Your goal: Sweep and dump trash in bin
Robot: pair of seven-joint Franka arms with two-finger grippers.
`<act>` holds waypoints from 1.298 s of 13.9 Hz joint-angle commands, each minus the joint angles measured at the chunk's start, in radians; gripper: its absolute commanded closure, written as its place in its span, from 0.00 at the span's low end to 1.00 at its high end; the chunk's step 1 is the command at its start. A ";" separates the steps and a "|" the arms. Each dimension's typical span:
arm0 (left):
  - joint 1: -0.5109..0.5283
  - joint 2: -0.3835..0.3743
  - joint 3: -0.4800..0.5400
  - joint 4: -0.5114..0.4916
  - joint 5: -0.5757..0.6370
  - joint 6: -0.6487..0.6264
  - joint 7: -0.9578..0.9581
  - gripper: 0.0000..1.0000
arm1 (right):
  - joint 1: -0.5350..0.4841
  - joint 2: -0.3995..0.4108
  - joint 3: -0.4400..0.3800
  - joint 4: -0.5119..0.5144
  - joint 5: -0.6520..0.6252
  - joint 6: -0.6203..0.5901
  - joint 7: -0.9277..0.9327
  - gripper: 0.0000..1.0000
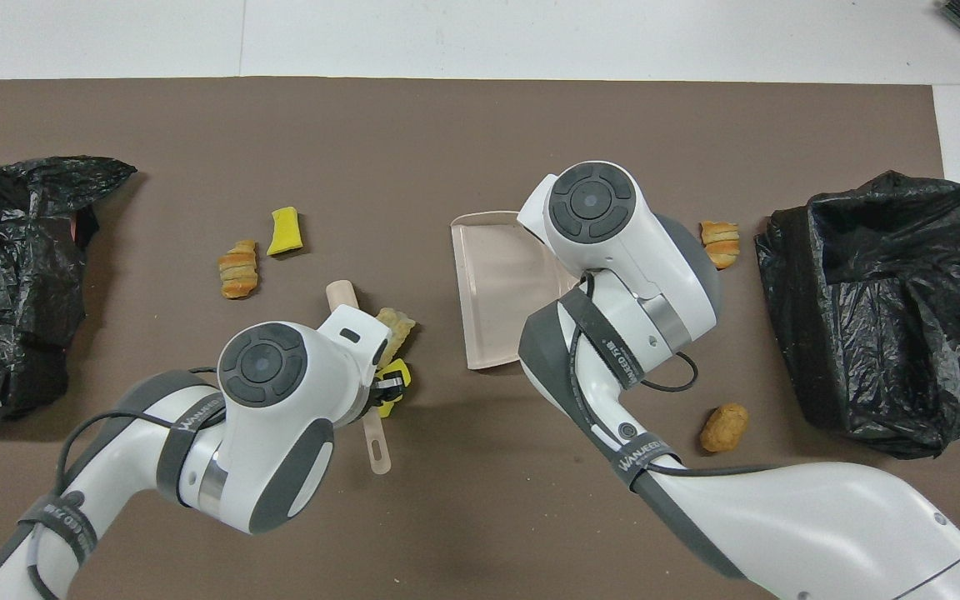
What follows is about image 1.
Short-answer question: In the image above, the small curved yellow sponge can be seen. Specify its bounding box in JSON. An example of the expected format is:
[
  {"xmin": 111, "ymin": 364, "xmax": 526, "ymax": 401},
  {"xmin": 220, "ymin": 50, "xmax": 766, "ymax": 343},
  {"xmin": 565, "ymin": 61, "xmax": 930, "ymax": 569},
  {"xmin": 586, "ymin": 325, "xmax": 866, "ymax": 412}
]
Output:
[{"xmin": 267, "ymin": 207, "xmax": 304, "ymax": 256}]

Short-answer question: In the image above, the crumpled black trash bag bin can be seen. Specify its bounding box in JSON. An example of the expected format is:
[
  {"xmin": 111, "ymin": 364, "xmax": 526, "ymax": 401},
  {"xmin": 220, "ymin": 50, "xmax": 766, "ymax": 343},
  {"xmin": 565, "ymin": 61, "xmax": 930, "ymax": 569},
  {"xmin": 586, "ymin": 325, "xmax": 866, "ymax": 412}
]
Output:
[{"xmin": 0, "ymin": 156, "xmax": 138, "ymax": 422}]

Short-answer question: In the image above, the brown bread roll toy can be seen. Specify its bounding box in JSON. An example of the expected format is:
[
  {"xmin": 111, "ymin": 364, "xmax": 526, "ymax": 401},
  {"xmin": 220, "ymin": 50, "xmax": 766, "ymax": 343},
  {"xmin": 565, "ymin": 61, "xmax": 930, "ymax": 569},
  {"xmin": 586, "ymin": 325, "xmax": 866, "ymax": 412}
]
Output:
[{"xmin": 700, "ymin": 403, "xmax": 749, "ymax": 453}]

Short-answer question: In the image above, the left arm gripper cable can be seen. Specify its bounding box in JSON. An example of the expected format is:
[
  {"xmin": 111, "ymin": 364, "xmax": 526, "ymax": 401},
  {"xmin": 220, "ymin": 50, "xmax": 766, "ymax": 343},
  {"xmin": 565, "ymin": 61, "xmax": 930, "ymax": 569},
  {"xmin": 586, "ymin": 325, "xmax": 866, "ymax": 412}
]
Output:
[{"xmin": 26, "ymin": 367, "xmax": 223, "ymax": 600}]

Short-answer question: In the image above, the striped toy croissant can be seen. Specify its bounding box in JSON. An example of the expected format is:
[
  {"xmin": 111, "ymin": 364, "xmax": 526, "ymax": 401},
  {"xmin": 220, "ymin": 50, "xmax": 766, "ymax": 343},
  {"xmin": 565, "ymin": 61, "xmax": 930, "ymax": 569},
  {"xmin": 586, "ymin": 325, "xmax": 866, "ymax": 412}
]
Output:
[
  {"xmin": 217, "ymin": 240, "xmax": 260, "ymax": 299},
  {"xmin": 701, "ymin": 221, "xmax": 740, "ymax": 269}
]

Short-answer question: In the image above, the beige plastic dustpan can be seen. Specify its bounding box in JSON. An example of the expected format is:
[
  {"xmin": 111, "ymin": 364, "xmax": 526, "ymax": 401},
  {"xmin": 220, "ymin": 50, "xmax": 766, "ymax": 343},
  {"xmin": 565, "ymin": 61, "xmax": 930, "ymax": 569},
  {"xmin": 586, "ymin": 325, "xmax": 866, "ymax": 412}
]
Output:
[{"xmin": 450, "ymin": 212, "xmax": 581, "ymax": 371}]

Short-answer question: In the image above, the beige hand brush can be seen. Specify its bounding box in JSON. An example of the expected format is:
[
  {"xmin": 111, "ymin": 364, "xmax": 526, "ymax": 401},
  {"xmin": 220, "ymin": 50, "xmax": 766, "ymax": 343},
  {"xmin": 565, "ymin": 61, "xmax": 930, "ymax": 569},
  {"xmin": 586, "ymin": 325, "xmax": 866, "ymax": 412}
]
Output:
[{"xmin": 326, "ymin": 280, "xmax": 393, "ymax": 476}]

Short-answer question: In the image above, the open black trash bag bin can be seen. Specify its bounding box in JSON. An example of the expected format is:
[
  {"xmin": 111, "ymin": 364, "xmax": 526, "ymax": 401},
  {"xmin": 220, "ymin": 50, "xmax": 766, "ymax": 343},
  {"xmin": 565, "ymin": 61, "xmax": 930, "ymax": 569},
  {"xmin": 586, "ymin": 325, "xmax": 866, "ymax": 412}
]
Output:
[{"xmin": 753, "ymin": 171, "xmax": 960, "ymax": 461}]

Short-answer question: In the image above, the brown table mat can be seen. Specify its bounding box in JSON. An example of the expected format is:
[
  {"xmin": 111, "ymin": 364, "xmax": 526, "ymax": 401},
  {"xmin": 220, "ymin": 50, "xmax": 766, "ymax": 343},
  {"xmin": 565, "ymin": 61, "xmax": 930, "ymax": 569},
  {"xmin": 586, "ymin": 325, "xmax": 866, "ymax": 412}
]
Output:
[{"xmin": 0, "ymin": 77, "xmax": 960, "ymax": 600}]

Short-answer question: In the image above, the yellow green sponge piece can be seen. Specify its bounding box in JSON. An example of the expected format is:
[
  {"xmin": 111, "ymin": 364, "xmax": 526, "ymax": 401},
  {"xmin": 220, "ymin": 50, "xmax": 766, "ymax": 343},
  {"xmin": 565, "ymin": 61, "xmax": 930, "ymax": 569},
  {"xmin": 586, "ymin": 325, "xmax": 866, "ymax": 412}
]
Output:
[{"xmin": 372, "ymin": 358, "xmax": 413, "ymax": 418}]

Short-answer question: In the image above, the pale toast slice toy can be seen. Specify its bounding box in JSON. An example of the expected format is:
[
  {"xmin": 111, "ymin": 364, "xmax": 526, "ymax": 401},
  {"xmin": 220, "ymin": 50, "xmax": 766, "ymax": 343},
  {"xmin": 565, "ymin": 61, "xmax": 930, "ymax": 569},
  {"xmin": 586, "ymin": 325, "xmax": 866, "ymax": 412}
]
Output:
[{"xmin": 376, "ymin": 307, "xmax": 416, "ymax": 368}]

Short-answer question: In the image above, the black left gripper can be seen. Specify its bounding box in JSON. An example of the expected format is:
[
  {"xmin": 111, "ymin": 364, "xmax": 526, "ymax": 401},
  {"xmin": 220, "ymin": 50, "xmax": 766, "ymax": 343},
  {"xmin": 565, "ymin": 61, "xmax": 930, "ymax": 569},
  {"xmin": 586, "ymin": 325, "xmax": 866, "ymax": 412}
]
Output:
[{"xmin": 372, "ymin": 373, "xmax": 408, "ymax": 407}]

